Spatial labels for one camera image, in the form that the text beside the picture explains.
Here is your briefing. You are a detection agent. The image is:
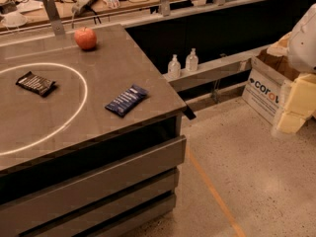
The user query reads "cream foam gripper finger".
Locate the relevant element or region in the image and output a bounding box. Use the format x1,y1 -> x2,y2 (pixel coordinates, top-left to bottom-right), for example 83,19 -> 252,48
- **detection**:
272,110 -> 312,135
284,74 -> 316,119

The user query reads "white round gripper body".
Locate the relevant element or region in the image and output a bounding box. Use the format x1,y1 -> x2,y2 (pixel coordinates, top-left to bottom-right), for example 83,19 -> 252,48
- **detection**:
287,4 -> 316,73

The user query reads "blue rxbar snack bar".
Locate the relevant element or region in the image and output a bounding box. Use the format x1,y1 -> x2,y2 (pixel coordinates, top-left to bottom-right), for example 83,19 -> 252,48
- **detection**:
105,84 -> 148,118

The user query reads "black rxbar chocolate bar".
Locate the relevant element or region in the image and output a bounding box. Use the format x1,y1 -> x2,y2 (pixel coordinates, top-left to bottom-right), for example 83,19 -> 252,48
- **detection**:
16,71 -> 55,97

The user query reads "cardboard box with logo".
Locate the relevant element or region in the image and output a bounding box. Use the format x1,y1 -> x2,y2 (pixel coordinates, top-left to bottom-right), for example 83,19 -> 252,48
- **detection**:
241,32 -> 316,126

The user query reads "right clear sanitizer bottle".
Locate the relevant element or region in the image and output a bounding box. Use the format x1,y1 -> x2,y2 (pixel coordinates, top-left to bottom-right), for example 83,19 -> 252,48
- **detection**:
186,48 -> 198,72

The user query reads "clear sanitizer bottle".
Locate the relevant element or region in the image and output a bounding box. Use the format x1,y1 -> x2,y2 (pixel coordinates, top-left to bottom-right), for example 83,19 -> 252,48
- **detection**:
186,48 -> 198,72
168,54 -> 181,79

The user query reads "left clear sanitizer bottle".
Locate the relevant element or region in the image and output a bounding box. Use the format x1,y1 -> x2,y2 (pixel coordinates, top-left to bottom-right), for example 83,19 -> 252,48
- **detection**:
168,54 -> 181,79

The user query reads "red apple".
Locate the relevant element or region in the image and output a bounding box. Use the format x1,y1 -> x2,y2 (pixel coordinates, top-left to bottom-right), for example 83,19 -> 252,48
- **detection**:
74,28 -> 97,50

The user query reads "grey power strip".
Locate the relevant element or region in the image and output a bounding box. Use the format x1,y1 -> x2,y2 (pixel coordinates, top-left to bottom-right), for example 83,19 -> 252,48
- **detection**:
71,0 -> 97,16

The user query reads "grey table drawer cabinet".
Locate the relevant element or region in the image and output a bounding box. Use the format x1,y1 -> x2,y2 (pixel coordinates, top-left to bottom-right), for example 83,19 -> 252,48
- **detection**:
0,112 -> 188,237

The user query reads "white face mask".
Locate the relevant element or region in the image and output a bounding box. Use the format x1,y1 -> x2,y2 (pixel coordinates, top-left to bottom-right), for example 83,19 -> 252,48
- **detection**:
1,11 -> 28,28

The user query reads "metal railing post bracket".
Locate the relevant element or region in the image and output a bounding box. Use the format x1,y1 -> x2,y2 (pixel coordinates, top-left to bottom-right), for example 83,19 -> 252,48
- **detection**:
41,0 -> 65,36

